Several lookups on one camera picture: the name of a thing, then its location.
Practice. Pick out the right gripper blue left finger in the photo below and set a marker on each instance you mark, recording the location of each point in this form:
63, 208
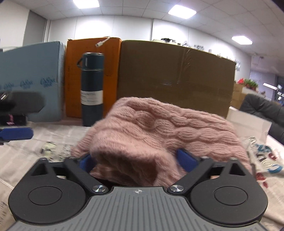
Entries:
86, 163

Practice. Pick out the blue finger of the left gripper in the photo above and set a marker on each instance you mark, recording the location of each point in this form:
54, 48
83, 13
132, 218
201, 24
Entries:
14, 134

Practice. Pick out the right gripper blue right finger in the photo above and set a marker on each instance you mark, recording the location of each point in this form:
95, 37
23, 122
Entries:
186, 160

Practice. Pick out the pink knitted sweater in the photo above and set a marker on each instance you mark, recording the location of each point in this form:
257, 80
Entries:
136, 143

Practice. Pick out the light blue foam board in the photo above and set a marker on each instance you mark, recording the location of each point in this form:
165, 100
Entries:
37, 68

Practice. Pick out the printed white garment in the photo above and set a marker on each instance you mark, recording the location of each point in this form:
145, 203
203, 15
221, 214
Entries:
266, 164

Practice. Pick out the dark blue thermos bottle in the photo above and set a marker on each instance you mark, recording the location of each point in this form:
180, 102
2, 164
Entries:
91, 93

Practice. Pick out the brown cardboard box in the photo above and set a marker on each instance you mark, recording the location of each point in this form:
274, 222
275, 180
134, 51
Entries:
187, 78

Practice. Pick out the orange cardboard box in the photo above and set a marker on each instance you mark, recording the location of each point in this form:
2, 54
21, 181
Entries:
72, 73

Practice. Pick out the white cable connector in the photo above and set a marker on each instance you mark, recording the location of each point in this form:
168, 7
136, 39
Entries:
101, 43

